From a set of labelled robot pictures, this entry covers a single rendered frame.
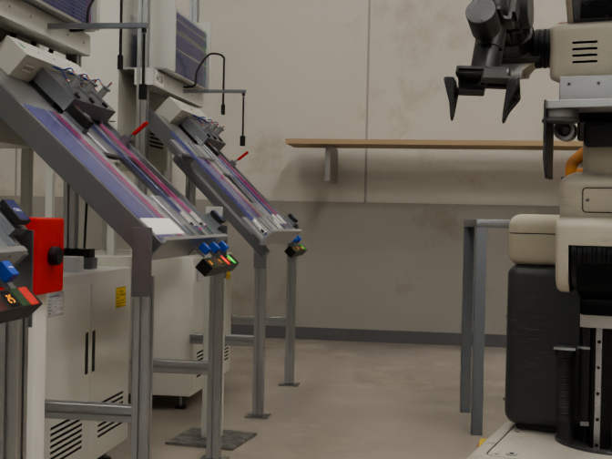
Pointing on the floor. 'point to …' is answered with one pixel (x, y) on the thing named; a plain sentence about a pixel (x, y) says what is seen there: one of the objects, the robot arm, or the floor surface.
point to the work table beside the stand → (474, 318)
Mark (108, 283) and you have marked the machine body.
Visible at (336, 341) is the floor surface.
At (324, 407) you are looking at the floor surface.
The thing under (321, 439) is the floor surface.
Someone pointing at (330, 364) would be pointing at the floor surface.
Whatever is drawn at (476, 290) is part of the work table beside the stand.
